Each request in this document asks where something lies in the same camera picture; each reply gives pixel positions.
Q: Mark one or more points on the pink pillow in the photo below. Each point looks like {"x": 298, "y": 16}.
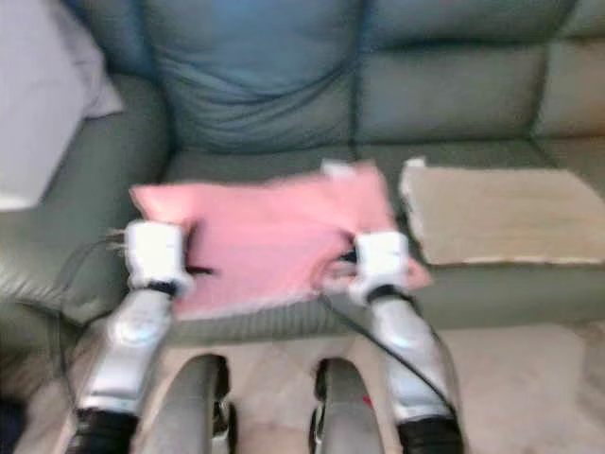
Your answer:
{"x": 265, "y": 236}

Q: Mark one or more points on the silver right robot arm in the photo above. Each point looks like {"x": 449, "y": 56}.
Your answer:
{"x": 416, "y": 364}

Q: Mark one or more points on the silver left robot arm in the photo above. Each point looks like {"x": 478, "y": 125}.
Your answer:
{"x": 128, "y": 350}

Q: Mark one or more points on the green leather sofa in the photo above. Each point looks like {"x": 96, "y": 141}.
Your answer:
{"x": 265, "y": 85}

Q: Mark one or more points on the grey left robot leg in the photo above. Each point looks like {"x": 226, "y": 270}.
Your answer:
{"x": 194, "y": 407}

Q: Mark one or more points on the grey robot leg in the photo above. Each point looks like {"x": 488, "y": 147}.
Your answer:
{"x": 194, "y": 407}
{"x": 345, "y": 411}

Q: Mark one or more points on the beige seat mat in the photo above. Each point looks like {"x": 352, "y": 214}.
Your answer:
{"x": 501, "y": 213}

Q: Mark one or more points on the grey right robot leg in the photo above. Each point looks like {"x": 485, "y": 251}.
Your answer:
{"x": 345, "y": 411}

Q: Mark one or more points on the white boxy object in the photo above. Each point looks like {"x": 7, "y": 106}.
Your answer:
{"x": 43, "y": 104}

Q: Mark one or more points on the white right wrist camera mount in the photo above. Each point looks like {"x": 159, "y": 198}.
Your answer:
{"x": 381, "y": 265}

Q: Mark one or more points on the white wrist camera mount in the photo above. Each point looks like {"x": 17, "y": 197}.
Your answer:
{"x": 154, "y": 253}
{"x": 381, "y": 265}

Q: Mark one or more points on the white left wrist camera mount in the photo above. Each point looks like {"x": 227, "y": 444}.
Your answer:
{"x": 154, "y": 253}

